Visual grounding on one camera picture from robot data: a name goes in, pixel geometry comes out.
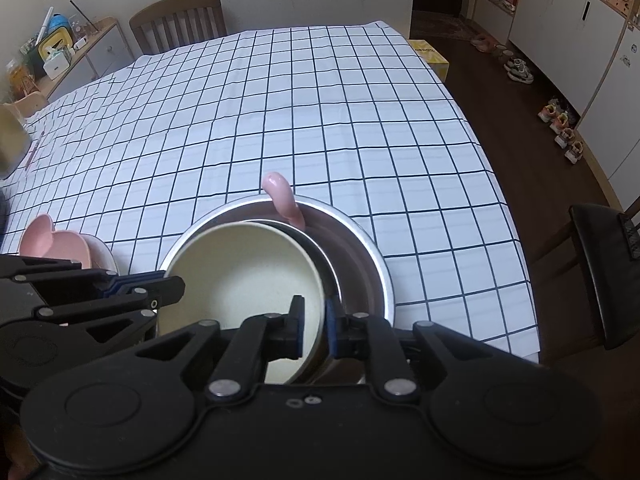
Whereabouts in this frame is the white tissue box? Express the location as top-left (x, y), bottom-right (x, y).
top-left (42, 52), bottom-right (71, 80)

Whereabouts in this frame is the pink bear-shaped plate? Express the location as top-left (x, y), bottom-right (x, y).
top-left (19, 213), bottom-right (96, 271)

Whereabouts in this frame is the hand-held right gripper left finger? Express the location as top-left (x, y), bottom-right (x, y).
top-left (136, 295), bottom-right (307, 403)

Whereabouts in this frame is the patterned door rug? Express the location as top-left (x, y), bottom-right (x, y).
top-left (411, 12), bottom-right (481, 41)

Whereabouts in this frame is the white stick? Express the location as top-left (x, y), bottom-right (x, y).
top-left (34, 6), bottom-right (55, 46)

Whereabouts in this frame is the yellow storage box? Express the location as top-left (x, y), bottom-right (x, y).
top-left (37, 27), bottom-right (75, 63)

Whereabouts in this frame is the pink pen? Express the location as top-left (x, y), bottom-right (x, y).
top-left (25, 132), bottom-right (45, 171)

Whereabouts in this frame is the white tall cabinet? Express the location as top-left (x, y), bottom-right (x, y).
top-left (472, 0), bottom-right (640, 211)

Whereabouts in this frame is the thin black stick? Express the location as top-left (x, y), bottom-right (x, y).
top-left (70, 1), bottom-right (98, 33)

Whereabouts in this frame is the pink steel-lined bowl with handle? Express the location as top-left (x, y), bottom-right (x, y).
top-left (240, 171), bottom-right (351, 386)

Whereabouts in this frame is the wooden chair with black cushion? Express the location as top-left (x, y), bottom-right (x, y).
top-left (525, 202), bottom-right (640, 361)

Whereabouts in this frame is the cream bowl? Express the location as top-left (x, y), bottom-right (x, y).
top-left (162, 222), bottom-right (328, 387)

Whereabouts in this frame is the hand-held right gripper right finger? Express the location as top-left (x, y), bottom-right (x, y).
top-left (325, 300), bottom-right (501, 403)

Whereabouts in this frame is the large steel bowl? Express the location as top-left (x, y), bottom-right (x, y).
top-left (159, 195), bottom-right (396, 386)

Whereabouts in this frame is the checkered white tablecloth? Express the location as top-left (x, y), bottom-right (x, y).
top-left (0, 21), bottom-right (542, 366)

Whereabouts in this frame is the wooden slat-back chair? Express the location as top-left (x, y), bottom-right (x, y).
top-left (129, 0), bottom-right (228, 56)

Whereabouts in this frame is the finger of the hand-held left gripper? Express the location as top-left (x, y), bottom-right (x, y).
top-left (0, 255), bottom-right (166, 293)
top-left (32, 276), bottom-right (187, 322)

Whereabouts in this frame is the wooden top sideboard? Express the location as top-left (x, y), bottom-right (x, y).
top-left (20, 16), bottom-right (136, 101)

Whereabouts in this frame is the light wooden high chair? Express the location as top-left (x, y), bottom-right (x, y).
top-left (10, 91), bottom-right (51, 116)

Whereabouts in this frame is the yellow cartoon cardboard box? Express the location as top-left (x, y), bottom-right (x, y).
top-left (407, 39), bottom-right (451, 81)

